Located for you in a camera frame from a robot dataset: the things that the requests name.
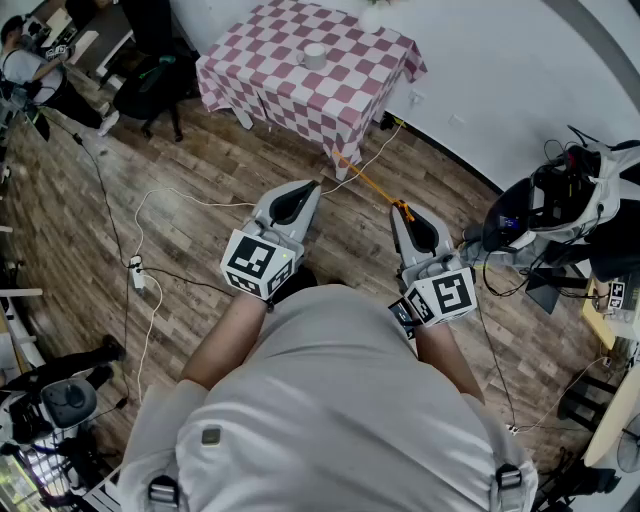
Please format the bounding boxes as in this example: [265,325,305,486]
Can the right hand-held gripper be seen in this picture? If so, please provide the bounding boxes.
[390,204,477,329]

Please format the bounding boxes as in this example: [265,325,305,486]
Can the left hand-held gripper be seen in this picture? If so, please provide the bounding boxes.
[220,180,322,302]

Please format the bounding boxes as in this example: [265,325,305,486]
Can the white cup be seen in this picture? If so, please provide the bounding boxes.
[296,43,327,71]

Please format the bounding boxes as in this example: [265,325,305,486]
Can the person's right forearm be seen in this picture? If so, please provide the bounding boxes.
[414,319,486,406]

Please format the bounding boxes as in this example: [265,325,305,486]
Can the person's left forearm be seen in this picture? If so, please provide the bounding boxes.
[180,292,266,392]

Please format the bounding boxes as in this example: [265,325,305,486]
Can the person's left leg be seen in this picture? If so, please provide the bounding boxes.
[272,266,319,304]

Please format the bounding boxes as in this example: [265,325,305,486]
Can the black wrist-mounted screen device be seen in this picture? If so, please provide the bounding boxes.
[388,298,419,341]

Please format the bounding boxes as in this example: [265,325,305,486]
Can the pink checkered tablecloth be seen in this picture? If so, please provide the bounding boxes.
[195,0,429,174]

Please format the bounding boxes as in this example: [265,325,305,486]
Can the black office chair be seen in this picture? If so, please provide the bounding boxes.
[112,52,197,143]

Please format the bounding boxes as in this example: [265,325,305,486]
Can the person's grey shirt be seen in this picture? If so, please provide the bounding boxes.
[117,282,539,512]

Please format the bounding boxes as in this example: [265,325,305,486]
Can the white round vase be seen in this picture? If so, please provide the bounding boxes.
[359,4,387,35]

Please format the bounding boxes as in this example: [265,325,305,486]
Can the black stool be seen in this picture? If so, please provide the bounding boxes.
[556,371,620,434]

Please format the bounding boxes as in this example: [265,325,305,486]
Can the white desk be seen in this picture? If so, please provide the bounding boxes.
[64,28,136,77]

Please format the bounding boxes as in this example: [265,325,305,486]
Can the round wooden table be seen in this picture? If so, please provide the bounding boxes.
[582,367,640,469]

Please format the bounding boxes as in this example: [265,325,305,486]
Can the standing fan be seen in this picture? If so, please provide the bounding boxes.
[615,413,640,474]

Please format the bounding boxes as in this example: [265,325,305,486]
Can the long white cable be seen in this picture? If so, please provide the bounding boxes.
[133,119,405,261]

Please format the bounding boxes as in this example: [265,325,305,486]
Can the short white cable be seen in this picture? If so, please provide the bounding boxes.
[135,272,165,404]

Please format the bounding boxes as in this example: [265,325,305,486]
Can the long black cable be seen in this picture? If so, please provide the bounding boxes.
[37,105,132,409]

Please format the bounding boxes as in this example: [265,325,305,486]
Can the grey strap buckle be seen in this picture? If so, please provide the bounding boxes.
[494,463,524,512]
[148,474,180,512]

